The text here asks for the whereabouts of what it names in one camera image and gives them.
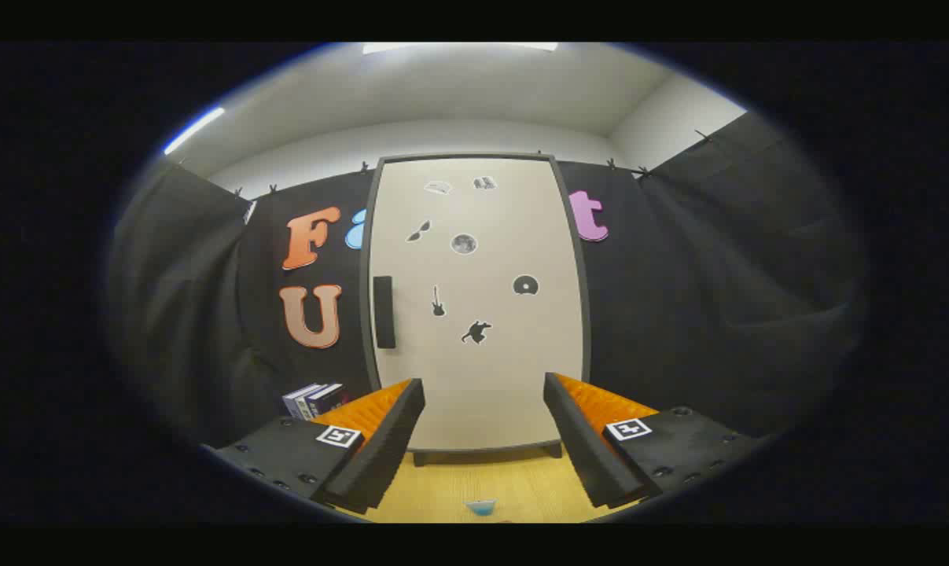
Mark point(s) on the black backdrop cloth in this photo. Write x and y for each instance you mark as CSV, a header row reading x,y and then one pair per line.
x,y
718,314

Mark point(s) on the white cabinet door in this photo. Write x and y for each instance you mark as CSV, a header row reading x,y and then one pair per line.
x,y
482,377

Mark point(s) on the black book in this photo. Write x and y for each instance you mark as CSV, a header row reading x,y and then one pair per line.
x,y
329,399

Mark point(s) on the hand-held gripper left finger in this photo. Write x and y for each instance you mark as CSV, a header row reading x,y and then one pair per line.
x,y
388,448

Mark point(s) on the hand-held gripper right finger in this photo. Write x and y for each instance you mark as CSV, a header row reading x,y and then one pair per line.
x,y
584,448

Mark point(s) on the grey cabinet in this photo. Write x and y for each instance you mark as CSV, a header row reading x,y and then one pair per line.
x,y
586,314

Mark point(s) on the blue clear tube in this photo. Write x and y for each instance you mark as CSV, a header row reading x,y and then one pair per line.
x,y
480,508

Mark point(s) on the long ceiling light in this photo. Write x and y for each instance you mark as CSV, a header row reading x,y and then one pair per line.
x,y
195,130

